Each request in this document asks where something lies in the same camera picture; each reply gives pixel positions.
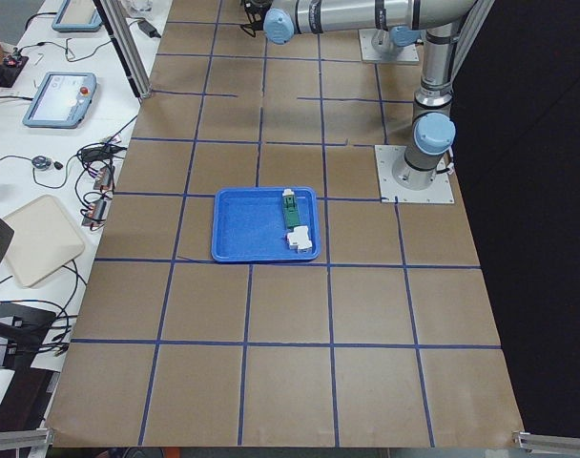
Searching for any white terminal block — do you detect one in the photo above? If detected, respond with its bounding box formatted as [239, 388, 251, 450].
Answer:
[286, 225, 313, 253]

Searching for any aluminium corner profile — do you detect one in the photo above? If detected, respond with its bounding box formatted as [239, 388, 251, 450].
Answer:
[512, 431, 580, 456]
[0, 428, 54, 450]

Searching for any round silver device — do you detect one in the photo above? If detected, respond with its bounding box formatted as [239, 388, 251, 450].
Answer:
[31, 156, 52, 171]

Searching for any black power adapter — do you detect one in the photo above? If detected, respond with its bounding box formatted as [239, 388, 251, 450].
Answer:
[137, 19, 161, 38]

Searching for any beige plastic tray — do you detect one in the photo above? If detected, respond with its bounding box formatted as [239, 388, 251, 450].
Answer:
[3, 195, 85, 287]

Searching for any aluminium corner profile right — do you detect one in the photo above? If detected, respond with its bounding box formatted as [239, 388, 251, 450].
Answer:
[512, 431, 580, 456]

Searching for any green circuit board module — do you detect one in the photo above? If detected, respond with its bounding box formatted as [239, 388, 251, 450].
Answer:
[282, 188, 301, 229]

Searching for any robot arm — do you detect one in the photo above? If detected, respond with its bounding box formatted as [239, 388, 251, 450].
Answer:
[263, 1, 492, 191]

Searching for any blue plastic tray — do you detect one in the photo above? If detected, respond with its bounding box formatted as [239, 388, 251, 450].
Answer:
[211, 186, 321, 263]

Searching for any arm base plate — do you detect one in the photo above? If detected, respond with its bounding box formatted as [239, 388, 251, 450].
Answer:
[359, 27, 421, 65]
[374, 145, 455, 204]

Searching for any blue teach pendant far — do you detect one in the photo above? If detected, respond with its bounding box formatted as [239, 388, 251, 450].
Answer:
[52, 0, 102, 32]

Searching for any aluminium frame post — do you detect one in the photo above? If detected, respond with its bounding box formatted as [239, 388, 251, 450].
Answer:
[93, 0, 152, 100]

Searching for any blue teach pendant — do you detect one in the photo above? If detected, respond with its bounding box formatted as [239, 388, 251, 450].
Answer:
[52, 0, 102, 32]
[22, 72, 97, 129]

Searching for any aluminium corner profile left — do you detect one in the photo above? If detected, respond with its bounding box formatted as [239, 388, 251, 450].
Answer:
[0, 428, 54, 450]

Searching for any blue teach pendant near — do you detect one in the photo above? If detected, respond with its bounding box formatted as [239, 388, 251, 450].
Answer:
[22, 72, 97, 129]

